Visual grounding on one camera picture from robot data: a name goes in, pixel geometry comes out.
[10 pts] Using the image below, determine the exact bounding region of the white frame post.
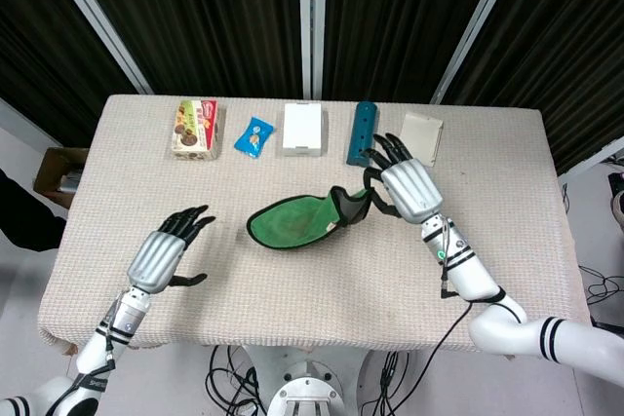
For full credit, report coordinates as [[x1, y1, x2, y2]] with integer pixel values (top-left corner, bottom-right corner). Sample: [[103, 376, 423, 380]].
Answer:
[[430, 0, 527, 105], [298, 0, 327, 99], [37, 0, 153, 95]]

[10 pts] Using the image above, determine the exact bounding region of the blue snack packet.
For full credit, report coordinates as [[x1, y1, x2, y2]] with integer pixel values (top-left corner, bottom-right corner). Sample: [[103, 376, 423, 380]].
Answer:
[[233, 116, 276, 160]]

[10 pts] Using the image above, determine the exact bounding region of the teal cylindrical holder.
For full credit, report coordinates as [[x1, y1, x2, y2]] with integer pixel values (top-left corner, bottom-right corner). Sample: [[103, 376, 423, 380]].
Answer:
[[345, 101, 381, 168]]

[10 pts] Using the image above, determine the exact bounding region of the brown cardboard box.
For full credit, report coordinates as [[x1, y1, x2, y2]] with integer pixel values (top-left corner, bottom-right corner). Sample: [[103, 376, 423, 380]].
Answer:
[[32, 146, 91, 208]]

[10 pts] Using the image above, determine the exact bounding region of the black pleated curtain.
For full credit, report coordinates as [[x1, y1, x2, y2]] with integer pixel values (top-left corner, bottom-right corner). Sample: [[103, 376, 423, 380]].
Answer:
[[0, 0, 624, 176]]

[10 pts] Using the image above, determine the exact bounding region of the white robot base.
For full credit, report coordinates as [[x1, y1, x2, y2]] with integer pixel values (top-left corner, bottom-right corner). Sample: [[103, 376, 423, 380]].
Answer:
[[243, 345, 372, 416]]

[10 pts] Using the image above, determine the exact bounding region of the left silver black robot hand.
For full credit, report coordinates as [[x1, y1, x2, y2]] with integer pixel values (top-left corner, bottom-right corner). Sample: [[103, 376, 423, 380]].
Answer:
[[127, 205, 217, 296]]

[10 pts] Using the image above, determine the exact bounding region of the black floor cable bundle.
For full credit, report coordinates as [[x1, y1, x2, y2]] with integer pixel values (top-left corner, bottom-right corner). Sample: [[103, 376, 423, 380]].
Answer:
[[208, 345, 268, 416], [359, 350, 443, 416], [578, 263, 624, 332]]

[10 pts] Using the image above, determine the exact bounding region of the beige waffle tablecloth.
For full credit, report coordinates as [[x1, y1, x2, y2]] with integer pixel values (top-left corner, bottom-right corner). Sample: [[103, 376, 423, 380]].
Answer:
[[37, 94, 592, 355]]

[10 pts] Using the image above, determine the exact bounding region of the green cloth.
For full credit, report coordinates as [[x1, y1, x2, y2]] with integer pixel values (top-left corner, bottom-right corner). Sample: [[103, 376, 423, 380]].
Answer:
[[246, 185, 374, 252]]

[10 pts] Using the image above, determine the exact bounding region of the cookie box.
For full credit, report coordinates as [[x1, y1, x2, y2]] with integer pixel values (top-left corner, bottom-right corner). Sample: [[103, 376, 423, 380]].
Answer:
[[170, 97, 219, 162]]

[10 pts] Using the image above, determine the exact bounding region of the white cardboard box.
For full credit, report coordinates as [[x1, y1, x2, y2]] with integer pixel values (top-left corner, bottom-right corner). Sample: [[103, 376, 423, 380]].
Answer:
[[281, 101, 326, 158]]

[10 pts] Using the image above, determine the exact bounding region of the beige flat box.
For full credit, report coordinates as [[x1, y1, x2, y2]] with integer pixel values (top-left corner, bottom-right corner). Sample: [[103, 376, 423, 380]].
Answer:
[[399, 112, 446, 168]]

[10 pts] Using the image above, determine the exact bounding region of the grey metal object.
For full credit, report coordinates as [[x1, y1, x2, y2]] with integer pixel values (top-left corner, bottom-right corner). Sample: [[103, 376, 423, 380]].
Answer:
[[57, 168, 85, 194]]

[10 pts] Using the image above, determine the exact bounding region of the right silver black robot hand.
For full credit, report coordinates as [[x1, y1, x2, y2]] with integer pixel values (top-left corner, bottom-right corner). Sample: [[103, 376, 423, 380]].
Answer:
[[363, 132, 445, 226]]

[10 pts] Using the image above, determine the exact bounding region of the black fabric bundle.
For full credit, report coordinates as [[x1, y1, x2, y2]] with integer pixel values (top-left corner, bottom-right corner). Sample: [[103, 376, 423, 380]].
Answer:
[[0, 169, 67, 254]]

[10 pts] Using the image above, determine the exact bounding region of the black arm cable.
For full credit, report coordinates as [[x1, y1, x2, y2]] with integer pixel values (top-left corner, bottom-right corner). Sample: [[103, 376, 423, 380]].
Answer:
[[387, 220, 523, 416]]

